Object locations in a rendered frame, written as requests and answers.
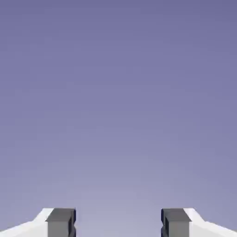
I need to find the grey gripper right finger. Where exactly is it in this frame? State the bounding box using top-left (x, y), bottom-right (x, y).
top-left (160, 207), bottom-right (237, 237)

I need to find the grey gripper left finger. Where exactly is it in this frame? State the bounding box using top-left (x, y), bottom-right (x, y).
top-left (0, 207), bottom-right (77, 237)

